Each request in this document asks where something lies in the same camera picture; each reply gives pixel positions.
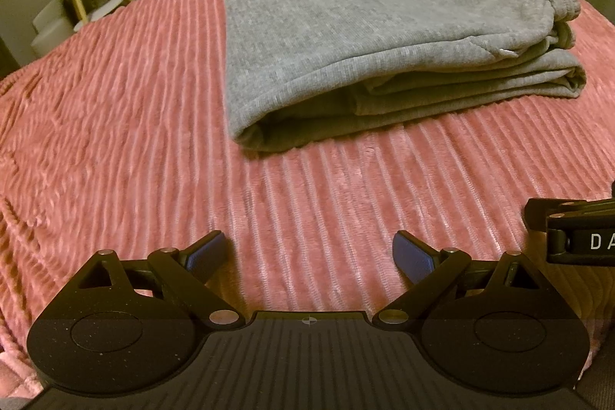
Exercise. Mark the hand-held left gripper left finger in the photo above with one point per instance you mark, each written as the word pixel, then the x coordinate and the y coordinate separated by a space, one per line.
pixel 207 254

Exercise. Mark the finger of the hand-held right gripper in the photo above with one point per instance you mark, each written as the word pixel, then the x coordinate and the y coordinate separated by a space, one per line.
pixel 571 207

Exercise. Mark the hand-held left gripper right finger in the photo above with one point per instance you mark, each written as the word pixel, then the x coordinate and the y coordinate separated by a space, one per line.
pixel 409 254

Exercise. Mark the grey pants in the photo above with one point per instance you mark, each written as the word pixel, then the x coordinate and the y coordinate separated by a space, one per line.
pixel 365 30

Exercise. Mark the pink ribbed blanket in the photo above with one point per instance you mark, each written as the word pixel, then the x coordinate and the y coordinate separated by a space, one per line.
pixel 144 141

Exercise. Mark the white cube stool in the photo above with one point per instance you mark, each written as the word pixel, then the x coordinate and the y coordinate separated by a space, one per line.
pixel 50 30

